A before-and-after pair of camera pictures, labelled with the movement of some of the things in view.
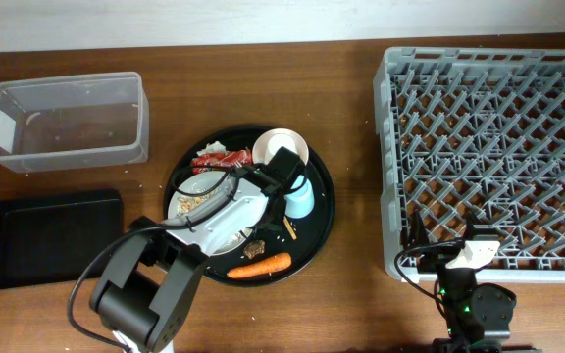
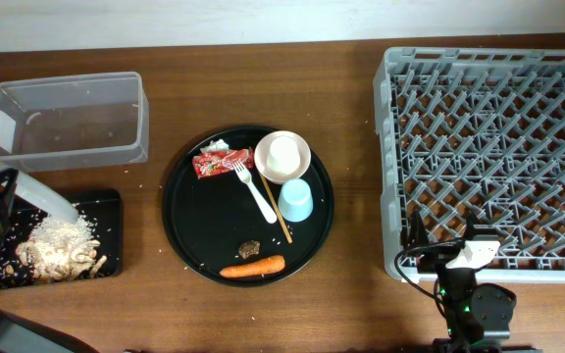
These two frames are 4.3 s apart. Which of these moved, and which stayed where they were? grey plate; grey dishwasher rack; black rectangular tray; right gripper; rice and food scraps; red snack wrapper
Moved: rice and food scraps; grey plate
Stayed: black rectangular tray; right gripper; grey dishwasher rack; red snack wrapper
